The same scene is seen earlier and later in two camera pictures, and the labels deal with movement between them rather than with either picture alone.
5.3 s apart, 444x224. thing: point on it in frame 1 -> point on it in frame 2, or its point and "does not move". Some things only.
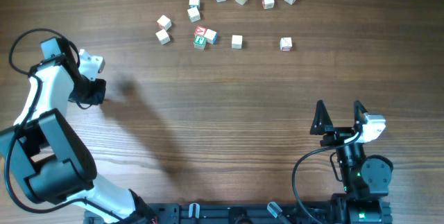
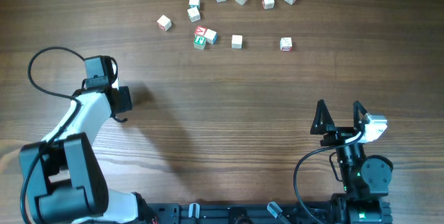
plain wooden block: [236, 41] does not move
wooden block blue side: [211, 36] does not move
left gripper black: [98, 97] -> [126, 102]
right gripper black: [336, 134] does not move
